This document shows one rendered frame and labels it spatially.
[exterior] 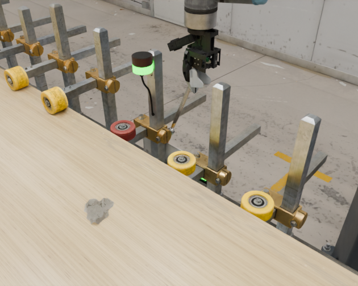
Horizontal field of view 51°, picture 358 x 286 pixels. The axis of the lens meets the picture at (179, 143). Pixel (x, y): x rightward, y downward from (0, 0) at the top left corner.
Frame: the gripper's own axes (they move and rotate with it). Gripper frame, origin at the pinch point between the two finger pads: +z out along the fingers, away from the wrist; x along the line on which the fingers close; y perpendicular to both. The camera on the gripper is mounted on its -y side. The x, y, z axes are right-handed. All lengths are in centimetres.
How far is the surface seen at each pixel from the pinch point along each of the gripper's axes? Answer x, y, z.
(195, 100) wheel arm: 15.5, -11.4, 15.2
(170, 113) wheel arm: 2.3, -12.4, 15.1
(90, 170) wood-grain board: -39.0, -3.7, 11.1
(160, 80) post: -7.2, -7.1, -3.1
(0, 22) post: -9, -107, 0
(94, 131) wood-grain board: -26.4, -18.2, 11.1
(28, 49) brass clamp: -10, -83, 6
